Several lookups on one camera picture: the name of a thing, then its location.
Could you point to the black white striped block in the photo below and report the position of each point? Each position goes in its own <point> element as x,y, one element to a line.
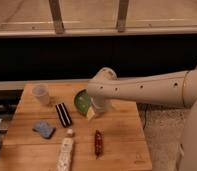
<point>63,114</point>

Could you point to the wooden window post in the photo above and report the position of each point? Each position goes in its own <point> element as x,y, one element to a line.
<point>56,16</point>
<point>122,15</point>

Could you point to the wooden window post left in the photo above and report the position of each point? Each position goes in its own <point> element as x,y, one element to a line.
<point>56,16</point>

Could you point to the blue sponge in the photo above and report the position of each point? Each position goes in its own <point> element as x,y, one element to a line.
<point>44,129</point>

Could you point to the wooden window post right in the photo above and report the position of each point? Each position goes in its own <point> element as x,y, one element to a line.
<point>122,15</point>

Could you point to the red chip bag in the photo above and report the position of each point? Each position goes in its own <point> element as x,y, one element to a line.
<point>98,143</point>

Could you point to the green bowl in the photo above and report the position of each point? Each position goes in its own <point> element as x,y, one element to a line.
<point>82,102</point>

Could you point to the translucent plastic cup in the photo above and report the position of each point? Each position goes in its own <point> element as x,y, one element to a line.
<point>41,93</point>

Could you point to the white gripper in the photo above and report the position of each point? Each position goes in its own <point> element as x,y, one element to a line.
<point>100,105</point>

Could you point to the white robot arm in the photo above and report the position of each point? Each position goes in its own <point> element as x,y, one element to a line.
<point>178,89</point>

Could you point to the small white cube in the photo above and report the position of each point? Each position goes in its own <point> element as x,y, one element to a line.
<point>70,132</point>

